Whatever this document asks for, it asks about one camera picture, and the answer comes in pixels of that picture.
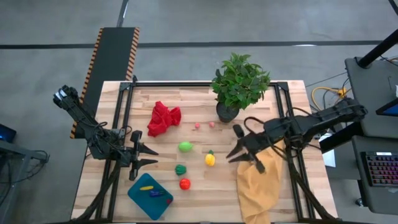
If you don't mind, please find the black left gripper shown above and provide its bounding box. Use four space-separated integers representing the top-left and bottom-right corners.
119 130 159 181

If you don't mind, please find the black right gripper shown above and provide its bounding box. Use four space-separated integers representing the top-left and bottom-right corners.
226 124 271 174

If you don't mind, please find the dark green toy pepper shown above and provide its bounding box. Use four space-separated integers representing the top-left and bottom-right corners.
174 164 188 177

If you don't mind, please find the light green toy fruit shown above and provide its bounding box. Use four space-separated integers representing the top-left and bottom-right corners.
178 141 194 153

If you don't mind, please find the teal plastic tupperware container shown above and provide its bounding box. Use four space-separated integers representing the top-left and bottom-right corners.
127 173 174 221

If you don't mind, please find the mustard yellow cloth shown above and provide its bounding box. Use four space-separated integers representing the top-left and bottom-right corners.
236 139 285 224

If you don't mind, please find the crumpled red cloth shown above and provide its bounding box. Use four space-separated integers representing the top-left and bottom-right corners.
147 101 182 138

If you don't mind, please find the green potted plant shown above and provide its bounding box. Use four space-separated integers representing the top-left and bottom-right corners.
211 52 271 124

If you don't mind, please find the white paper sheet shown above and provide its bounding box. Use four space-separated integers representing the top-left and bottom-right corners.
320 133 337 168

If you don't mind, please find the black ramp with hazard stripes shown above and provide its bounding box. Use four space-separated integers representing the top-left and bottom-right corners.
70 27 140 139

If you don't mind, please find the grey metal cart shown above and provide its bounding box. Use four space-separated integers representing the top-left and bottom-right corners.
0 139 50 224

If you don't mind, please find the grey keyboard stand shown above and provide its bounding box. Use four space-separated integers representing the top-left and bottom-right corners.
351 135 398 216

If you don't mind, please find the dark device with blue light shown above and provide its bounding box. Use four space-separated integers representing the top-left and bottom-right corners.
0 124 17 144

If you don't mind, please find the backlit computer keyboard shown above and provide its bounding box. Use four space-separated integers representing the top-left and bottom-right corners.
360 151 398 187

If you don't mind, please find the grey desk surface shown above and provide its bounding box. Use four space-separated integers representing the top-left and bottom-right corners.
344 57 398 139

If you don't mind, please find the tablet with blue screen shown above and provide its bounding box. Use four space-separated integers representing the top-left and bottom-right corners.
375 98 398 118

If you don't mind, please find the black pole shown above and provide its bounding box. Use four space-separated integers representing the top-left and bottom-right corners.
357 29 398 68

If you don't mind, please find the black metal table frame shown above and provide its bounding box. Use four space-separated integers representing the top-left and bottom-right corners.
70 76 341 224

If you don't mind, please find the yellow cable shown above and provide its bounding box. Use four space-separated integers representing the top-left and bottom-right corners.
311 86 348 110

